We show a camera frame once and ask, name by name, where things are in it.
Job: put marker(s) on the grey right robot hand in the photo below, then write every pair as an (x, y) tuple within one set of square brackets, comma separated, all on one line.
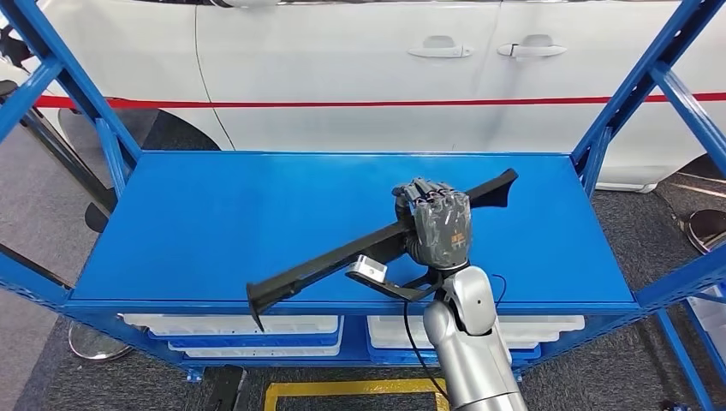
[(442, 227)]

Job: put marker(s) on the black plastic car part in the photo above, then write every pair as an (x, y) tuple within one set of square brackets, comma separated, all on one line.
[(317, 266)]

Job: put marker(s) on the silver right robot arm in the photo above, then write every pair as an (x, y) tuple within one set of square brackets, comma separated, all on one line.
[(471, 352)]

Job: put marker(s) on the blue metal shelf rack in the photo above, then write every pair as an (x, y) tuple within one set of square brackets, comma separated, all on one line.
[(227, 227)]

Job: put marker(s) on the red barrier belt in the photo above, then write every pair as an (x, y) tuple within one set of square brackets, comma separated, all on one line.
[(340, 104)]

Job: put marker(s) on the white car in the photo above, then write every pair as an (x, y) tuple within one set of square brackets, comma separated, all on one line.
[(340, 57)]

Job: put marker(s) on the chrome stanchion base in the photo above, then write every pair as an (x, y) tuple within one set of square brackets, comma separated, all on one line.
[(709, 229)]

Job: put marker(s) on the black robot left foot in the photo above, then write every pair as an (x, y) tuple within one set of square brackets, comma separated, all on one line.
[(224, 391)]

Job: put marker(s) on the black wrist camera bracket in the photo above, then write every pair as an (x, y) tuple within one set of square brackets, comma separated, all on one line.
[(408, 294)]

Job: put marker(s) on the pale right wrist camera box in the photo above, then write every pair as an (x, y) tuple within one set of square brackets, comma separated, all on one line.
[(368, 269)]

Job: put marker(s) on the chrome stanchion post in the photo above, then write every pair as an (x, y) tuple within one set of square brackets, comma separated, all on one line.
[(68, 164), (96, 346)]

